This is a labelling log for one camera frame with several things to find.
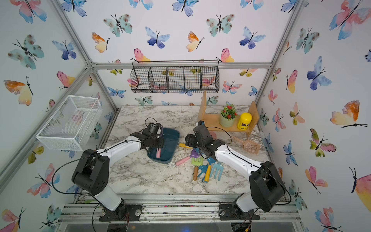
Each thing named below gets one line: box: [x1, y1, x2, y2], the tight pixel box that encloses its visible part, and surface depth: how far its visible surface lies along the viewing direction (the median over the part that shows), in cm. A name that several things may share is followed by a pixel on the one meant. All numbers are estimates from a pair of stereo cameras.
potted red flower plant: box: [218, 103, 239, 128], surface depth 93 cm
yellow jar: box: [237, 112, 253, 131], surface depth 93 cm
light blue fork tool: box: [210, 161, 224, 181], surface depth 90 cm
